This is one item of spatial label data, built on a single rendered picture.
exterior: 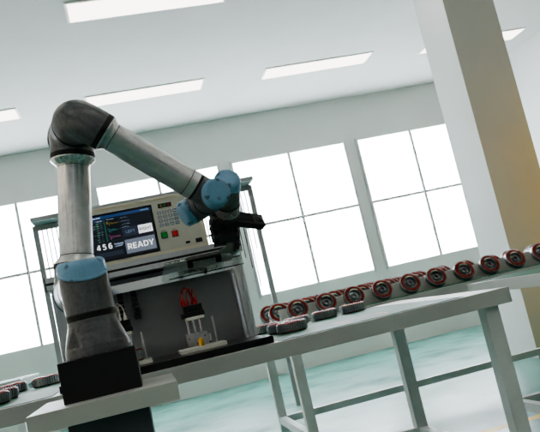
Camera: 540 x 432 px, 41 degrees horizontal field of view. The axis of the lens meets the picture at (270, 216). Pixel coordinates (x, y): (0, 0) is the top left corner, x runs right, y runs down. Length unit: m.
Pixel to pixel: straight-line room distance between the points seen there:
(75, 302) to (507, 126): 4.85
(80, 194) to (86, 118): 0.21
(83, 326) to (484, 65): 4.95
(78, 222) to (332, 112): 7.85
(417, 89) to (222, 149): 2.81
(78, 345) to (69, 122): 0.54
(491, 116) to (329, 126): 3.79
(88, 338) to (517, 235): 4.66
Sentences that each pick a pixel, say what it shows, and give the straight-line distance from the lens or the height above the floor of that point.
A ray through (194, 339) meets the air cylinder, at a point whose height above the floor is 0.80.
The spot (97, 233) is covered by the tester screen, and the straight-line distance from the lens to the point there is 2.55.
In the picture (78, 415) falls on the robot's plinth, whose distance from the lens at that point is 1.62.
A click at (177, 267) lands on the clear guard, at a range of 2.29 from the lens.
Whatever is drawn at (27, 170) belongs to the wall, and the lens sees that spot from 9.11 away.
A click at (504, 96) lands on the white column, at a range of 6.20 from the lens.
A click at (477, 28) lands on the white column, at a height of 2.67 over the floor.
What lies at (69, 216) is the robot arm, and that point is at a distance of 1.89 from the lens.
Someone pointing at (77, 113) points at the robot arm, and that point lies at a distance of 1.84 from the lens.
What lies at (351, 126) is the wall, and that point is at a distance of 9.60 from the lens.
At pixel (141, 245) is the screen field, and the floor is 1.16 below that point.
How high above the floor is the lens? 0.86
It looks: 7 degrees up
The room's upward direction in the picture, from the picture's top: 13 degrees counter-clockwise
